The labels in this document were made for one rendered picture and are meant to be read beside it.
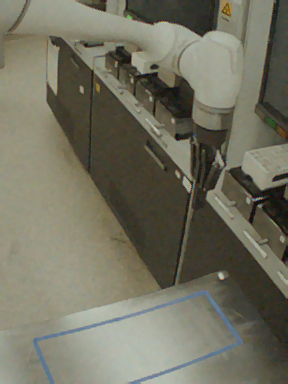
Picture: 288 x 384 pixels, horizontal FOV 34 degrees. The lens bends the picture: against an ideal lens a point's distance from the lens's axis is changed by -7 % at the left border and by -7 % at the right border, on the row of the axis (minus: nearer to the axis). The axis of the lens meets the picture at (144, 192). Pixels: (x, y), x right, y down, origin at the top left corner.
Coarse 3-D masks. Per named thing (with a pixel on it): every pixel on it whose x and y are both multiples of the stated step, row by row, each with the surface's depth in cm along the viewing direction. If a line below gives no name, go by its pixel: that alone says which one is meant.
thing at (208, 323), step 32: (192, 288) 91; (224, 288) 91; (64, 320) 82; (96, 320) 83; (128, 320) 84; (160, 320) 84; (192, 320) 85; (224, 320) 85; (256, 320) 85; (0, 352) 75; (32, 352) 76; (64, 352) 77; (96, 352) 77; (128, 352) 78; (160, 352) 78; (192, 352) 79; (224, 352) 79; (256, 352) 79
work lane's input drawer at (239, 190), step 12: (240, 168) 125; (228, 180) 125; (240, 180) 121; (252, 180) 121; (228, 192) 126; (240, 192) 121; (252, 192) 117; (264, 192) 118; (276, 192) 120; (228, 204) 123; (240, 204) 122; (252, 204) 117; (228, 216) 121
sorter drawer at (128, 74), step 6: (120, 66) 175; (126, 66) 172; (132, 66) 172; (120, 72) 176; (126, 72) 171; (132, 72) 168; (138, 72) 168; (120, 78) 177; (126, 78) 172; (132, 78) 167; (138, 78) 167; (144, 78) 167; (114, 84) 173; (126, 84) 173; (132, 84) 168; (120, 90) 169; (132, 90) 169
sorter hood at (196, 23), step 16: (128, 0) 173; (144, 0) 161; (160, 0) 150; (176, 0) 141; (192, 0) 133; (208, 0) 125; (144, 16) 164; (160, 16) 153; (176, 16) 144; (192, 16) 135; (208, 16) 127
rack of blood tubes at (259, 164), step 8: (248, 152) 122; (256, 152) 124; (264, 152) 124; (272, 152) 124; (280, 152) 125; (248, 160) 121; (256, 160) 120; (264, 160) 121; (272, 160) 122; (280, 160) 121; (248, 168) 122; (256, 168) 119; (264, 168) 117; (272, 168) 119; (280, 168) 119; (256, 176) 119; (264, 176) 116; (272, 176) 117; (280, 176) 125; (264, 184) 118; (272, 184) 119
